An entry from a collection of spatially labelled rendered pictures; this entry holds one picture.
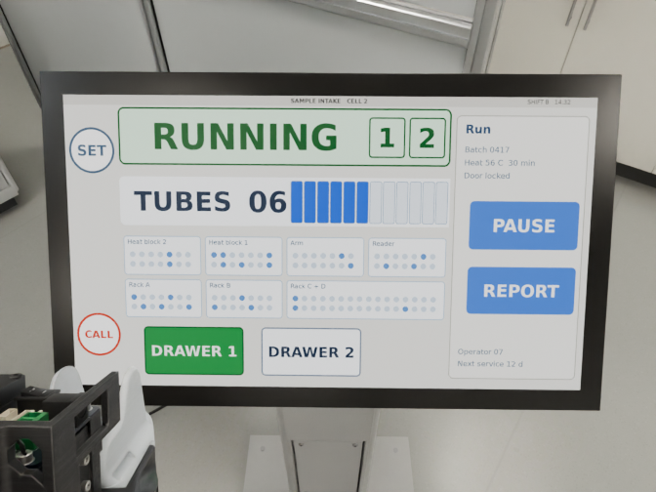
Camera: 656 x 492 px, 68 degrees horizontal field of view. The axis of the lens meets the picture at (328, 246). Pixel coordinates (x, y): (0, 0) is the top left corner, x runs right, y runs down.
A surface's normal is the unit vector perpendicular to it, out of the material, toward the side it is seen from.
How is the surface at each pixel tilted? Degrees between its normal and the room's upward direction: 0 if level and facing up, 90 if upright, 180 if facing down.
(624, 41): 90
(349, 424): 90
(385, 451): 5
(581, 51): 90
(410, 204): 50
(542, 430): 0
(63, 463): 90
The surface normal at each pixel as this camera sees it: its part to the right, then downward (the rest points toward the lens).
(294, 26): -0.58, 0.58
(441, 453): 0.00, -0.70
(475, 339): -0.01, 0.10
